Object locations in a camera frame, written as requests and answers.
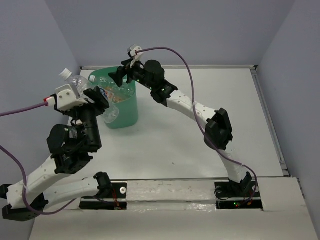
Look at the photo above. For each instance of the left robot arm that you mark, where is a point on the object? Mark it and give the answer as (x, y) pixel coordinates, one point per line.
(71, 148)

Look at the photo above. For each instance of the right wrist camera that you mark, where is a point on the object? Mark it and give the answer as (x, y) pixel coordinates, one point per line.
(134, 54)

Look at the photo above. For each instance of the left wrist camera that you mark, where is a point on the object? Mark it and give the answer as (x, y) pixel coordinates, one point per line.
(65, 98)

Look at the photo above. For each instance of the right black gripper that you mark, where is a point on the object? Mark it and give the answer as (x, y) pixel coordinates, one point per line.
(118, 76)

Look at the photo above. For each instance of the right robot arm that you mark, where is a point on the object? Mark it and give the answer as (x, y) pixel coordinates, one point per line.
(214, 124)

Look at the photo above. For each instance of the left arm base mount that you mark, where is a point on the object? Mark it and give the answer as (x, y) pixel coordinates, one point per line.
(115, 200)

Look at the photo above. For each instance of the green plastic bin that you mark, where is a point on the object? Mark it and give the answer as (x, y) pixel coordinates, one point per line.
(128, 109)

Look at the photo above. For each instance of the clear crushed bottle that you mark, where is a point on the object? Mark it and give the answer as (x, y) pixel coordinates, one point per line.
(82, 84)

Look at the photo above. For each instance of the clear bottle blue-orange label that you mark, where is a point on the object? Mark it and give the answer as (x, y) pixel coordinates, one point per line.
(112, 95)

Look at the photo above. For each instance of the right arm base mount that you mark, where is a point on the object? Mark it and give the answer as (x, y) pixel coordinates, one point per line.
(229, 199)

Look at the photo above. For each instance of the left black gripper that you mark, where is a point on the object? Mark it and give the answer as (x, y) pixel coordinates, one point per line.
(102, 106)

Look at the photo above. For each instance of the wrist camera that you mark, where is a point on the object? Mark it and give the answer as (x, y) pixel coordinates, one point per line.
(134, 54)
(65, 98)

